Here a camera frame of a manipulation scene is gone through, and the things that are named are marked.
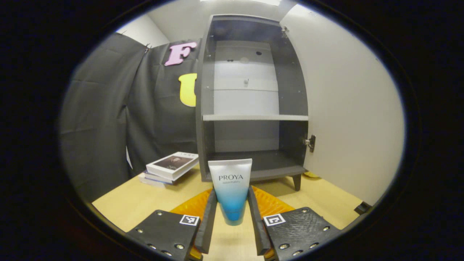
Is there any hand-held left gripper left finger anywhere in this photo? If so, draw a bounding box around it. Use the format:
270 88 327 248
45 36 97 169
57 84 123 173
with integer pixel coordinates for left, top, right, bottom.
125 188 218 261

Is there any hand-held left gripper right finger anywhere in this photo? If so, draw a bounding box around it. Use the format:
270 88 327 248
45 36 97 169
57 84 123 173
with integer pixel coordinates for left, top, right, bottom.
248 186 343 261

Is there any white and blue bottle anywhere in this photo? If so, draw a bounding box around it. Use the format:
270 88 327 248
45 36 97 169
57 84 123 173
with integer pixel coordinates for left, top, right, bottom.
208 158 253 226

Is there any grey cabinet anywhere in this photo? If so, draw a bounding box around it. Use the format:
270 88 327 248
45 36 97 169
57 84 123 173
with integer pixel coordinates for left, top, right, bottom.
195 14 308 191

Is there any grey cabinet door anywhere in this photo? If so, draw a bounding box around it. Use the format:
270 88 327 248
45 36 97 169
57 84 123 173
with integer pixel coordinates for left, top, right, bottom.
279 4 405 205

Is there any grey book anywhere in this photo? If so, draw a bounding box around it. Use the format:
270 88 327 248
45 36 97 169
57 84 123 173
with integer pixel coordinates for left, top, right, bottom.
139 175 171 188

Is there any dark blue book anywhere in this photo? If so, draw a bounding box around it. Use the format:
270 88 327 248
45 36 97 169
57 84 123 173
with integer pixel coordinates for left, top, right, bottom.
143 170 174 184

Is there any white portrait cover book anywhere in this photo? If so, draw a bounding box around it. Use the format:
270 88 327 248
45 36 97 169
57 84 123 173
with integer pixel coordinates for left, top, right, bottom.
146 152 199 181

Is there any black backdrop cloth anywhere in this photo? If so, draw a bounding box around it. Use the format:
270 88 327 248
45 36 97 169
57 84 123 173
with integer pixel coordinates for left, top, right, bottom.
60 33 199 203

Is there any ceiling light panel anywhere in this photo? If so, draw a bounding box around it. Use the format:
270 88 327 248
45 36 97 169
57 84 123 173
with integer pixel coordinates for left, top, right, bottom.
201 0 283 6

